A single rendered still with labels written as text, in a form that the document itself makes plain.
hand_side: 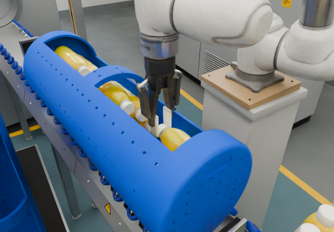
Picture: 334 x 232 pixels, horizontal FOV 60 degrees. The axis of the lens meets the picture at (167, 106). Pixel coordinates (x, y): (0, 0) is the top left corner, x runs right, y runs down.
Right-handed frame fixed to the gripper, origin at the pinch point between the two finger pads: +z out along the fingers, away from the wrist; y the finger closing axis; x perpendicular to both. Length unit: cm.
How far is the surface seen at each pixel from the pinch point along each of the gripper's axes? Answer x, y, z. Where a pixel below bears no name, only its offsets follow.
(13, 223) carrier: -42, 43, 55
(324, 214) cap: 42.4, -9.3, 3.0
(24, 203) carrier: -46, 37, 52
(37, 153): -131, 15, 99
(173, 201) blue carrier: 25.0, 16.3, -4.2
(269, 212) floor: 1, -86, 114
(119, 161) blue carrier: 8.3, 18.0, -2.4
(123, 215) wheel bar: 4.9, 17.1, 21.2
